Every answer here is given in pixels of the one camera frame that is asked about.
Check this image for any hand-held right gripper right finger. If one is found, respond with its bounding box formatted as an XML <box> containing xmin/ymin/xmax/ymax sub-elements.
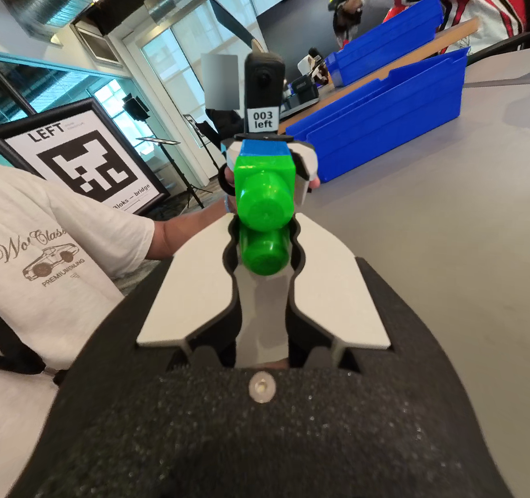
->
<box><xmin>285</xmin><ymin>212</ymin><xmax>392</xmax><ymax>354</ymax></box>

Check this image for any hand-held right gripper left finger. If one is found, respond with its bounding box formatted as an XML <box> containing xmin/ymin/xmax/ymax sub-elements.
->
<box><xmin>136</xmin><ymin>212</ymin><xmax>244</xmax><ymax>354</ymax></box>

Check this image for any blue mega block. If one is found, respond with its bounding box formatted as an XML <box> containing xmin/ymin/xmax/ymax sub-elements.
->
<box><xmin>238</xmin><ymin>139</ymin><xmax>292</xmax><ymax>159</ymax></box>

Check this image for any green mega block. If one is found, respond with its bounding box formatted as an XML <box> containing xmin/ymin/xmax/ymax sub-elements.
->
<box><xmin>233</xmin><ymin>156</ymin><xmax>296</xmax><ymax>277</ymax></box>

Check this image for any person's left hand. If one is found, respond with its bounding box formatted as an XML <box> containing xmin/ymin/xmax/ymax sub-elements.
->
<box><xmin>225</xmin><ymin>171</ymin><xmax>322</xmax><ymax>217</ymax></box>

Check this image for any black charger case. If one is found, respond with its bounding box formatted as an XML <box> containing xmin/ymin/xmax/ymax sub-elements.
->
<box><xmin>288</xmin><ymin>75</ymin><xmax>319</xmax><ymax>107</ymax></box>

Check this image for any small marker sign stand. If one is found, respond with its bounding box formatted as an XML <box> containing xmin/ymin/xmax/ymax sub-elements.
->
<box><xmin>183</xmin><ymin>113</ymin><xmax>220</xmax><ymax>172</ymax></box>

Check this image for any black and white tilted panel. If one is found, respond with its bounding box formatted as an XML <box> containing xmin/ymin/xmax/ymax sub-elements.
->
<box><xmin>208</xmin><ymin>0</ymin><xmax>266</xmax><ymax>54</ymax></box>

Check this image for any blue storage bin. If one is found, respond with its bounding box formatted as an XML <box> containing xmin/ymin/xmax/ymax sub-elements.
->
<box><xmin>324</xmin><ymin>0</ymin><xmax>444</xmax><ymax>88</ymax></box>
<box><xmin>286</xmin><ymin>47</ymin><xmax>469</xmax><ymax>183</ymax></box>

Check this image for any black tripod music stand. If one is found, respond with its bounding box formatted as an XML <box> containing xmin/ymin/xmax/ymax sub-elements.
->
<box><xmin>137</xmin><ymin>136</ymin><xmax>214</xmax><ymax>209</ymax></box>

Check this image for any black studio light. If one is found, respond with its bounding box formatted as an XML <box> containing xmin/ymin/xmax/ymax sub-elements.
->
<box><xmin>123</xmin><ymin>92</ymin><xmax>150</xmax><ymax>123</ymax></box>

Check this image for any person's white t-shirt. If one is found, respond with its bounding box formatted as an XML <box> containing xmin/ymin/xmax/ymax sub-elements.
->
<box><xmin>0</xmin><ymin>166</ymin><xmax>156</xmax><ymax>498</ymax></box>

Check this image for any black framed marker sign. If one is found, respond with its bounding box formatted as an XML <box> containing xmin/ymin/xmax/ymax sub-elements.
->
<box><xmin>0</xmin><ymin>97</ymin><xmax>170</xmax><ymax>216</ymax></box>

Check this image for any black badge reel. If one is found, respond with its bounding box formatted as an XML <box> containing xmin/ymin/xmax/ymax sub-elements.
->
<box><xmin>0</xmin><ymin>314</ymin><xmax>69</xmax><ymax>388</ymax></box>

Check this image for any wooden table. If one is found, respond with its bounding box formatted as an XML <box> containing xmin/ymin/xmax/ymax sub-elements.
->
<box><xmin>278</xmin><ymin>17</ymin><xmax>481</xmax><ymax>134</ymax></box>

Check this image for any large black wall screen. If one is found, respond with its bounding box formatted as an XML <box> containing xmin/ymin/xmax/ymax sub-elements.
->
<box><xmin>257</xmin><ymin>0</ymin><xmax>359</xmax><ymax>64</ymax></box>

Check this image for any silver ventilation duct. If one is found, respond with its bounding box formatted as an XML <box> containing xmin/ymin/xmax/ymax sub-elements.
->
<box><xmin>143</xmin><ymin>0</ymin><xmax>220</xmax><ymax>25</ymax></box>
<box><xmin>0</xmin><ymin>0</ymin><xmax>137</xmax><ymax>37</ymax></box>

